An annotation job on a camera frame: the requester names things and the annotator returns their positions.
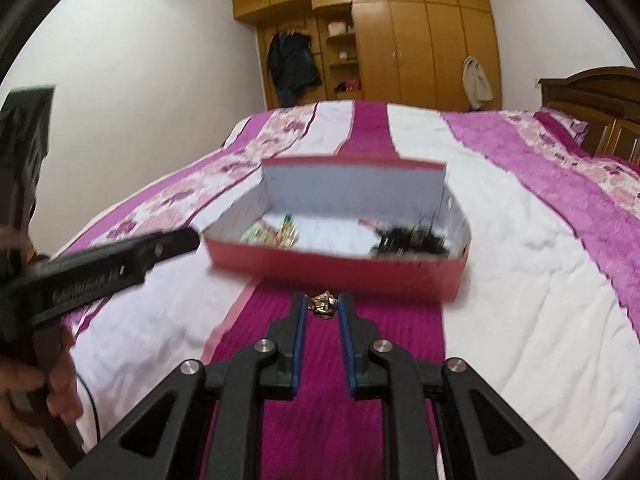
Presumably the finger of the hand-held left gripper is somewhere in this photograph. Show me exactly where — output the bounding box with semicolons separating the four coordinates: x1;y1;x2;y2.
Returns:
117;227;201;281

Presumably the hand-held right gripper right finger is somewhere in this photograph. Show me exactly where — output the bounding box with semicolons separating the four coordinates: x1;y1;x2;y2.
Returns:
337;291;576;480

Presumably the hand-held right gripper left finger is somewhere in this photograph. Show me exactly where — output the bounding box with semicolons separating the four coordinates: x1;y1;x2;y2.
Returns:
65;291;308;480

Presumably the gold chain necklace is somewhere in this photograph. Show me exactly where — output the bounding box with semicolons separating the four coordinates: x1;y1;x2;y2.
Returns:
306;291;341;320

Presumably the red cardboard box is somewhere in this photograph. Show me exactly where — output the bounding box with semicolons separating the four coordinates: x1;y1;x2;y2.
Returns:
202;156;472;303

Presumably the green bead bracelet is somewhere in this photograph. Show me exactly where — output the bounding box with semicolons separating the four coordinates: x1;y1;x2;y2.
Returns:
241;226;275;247

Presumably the gold link bracelet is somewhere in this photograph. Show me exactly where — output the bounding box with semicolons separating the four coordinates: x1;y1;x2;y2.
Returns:
276;225;302;252

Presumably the person's left hand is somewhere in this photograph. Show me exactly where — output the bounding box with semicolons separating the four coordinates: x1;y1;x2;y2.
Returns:
0;330;83;423

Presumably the black feathery hair accessory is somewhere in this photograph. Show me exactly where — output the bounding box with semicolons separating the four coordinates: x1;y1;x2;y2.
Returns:
372;224;449;262

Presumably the pink floral striped quilt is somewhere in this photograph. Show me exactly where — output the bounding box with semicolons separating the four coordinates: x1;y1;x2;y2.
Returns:
47;100;640;480

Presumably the black hanging jacket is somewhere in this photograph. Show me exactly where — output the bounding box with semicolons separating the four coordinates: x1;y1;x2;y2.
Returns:
267;31;322;106

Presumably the beige hanging bag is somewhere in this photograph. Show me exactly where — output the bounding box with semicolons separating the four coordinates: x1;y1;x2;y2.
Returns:
462;56;493;111

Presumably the pink floral pillow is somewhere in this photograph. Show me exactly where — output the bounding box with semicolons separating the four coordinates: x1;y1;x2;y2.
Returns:
532;109;591;148

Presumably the wooden wardrobe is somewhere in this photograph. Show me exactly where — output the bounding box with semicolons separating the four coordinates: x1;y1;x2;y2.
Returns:
232;0;502;111

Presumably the dark wooden headboard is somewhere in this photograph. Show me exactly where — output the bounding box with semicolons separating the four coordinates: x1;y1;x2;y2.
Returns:
537;66;640;171

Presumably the thin black cable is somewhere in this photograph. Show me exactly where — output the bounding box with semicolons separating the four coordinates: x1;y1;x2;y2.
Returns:
74;355;103;448

